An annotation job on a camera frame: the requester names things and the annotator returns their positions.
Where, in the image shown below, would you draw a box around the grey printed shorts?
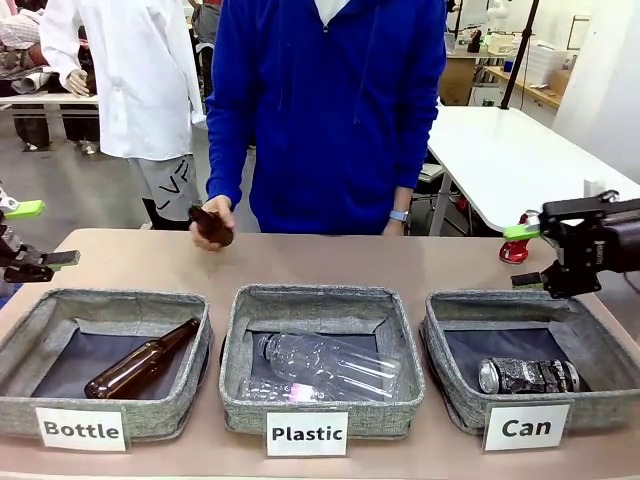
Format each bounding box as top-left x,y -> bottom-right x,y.
127,153 -> 204,232

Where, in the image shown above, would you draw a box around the black drink can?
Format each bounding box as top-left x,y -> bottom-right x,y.
477,356 -> 582,395

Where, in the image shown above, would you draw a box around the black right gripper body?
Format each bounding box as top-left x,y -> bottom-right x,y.
541,189 -> 640,300

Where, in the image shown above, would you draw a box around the pink checked clothes pile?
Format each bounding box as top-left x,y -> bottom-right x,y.
0,7 -> 47,54

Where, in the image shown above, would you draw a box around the brown cardboard box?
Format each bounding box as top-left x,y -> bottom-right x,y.
439,58 -> 476,106

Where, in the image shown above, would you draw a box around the white Bottle label sign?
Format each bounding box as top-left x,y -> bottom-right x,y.
34,405 -> 127,453

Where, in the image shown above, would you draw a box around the white long background table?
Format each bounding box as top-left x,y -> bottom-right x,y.
0,93 -> 100,119

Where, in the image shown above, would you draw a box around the wooden top workbench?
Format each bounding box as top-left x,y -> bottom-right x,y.
483,65 -> 564,110

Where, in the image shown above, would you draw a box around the brown glass bottle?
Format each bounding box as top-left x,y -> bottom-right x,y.
83,316 -> 203,400
187,204 -> 237,249

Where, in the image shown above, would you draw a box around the large clear plastic bottle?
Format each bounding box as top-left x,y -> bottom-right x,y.
255,331 -> 404,401

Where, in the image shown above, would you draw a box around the black tripod pole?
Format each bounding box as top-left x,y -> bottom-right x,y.
499,0 -> 542,110

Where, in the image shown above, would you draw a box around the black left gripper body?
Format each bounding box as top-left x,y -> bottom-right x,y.
0,222 -> 29,284

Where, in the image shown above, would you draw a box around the grey fabric basket Can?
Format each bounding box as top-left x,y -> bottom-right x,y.
419,289 -> 640,436

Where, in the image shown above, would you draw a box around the blue hoodie person torso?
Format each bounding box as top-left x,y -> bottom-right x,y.
205,0 -> 448,236

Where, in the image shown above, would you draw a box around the white Can label sign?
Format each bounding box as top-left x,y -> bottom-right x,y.
483,402 -> 572,453

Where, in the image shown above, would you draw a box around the white shirt mannequin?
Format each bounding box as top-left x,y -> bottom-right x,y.
38,0 -> 209,161

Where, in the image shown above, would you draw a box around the grey fabric basket Bottle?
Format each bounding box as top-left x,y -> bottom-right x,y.
0,286 -> 214,442

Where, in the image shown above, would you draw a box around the person left forearm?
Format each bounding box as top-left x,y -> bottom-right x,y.
391,185 -> 417,214

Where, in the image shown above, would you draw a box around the white storage boxes stack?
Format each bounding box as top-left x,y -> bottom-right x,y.
524,40 -> 574,87

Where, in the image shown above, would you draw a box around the person right hand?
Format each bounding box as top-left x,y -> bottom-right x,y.
189,194 -> 237,253

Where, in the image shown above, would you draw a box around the white Plastic label sign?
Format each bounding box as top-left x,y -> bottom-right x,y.
265,410 -> 350,458

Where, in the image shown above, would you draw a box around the white undershirt collar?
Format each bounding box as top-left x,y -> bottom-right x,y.
313,0 -> 354,27

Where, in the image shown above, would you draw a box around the grey fabric basket Plastic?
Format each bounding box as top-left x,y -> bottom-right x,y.
218,283 -> 426,441

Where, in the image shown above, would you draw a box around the pink label plastic bottle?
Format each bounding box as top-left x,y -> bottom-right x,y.
238,375 -> 346,404

